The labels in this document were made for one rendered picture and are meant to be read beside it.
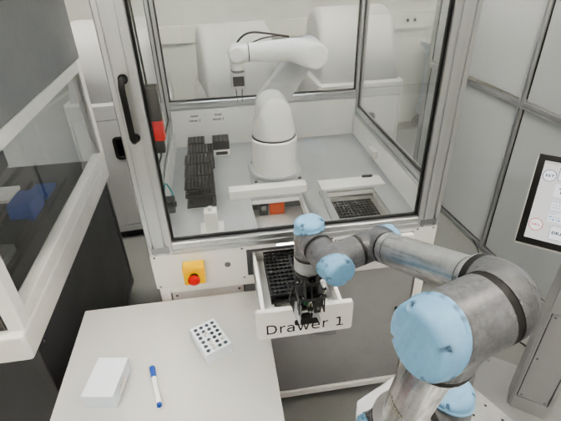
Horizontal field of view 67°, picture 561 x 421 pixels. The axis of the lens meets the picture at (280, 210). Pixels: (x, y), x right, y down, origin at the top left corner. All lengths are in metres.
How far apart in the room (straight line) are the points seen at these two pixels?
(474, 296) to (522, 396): 1.65
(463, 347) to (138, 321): 1.15
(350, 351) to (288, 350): 0.28
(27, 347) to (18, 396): 0.34
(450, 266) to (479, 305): 0.17
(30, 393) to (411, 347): 1.38
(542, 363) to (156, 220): 1.61
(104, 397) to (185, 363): 0.24
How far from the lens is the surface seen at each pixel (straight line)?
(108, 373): 1.37
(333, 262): 0.94
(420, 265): 0.86
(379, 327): 1.92
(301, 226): 1.01
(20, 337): 1.45
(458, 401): 1.04
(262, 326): 1.29
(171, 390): 1.34
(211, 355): 1.36
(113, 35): 1.22
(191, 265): 1.48
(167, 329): 1.50
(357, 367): 2.09
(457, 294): 0.65
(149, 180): 1.34
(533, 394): 2.26
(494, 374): 2.43
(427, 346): 0.63
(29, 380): 1.72
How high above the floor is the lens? 1.83
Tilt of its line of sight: 32 degrees down
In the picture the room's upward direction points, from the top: 2 degrees counter-clockwise
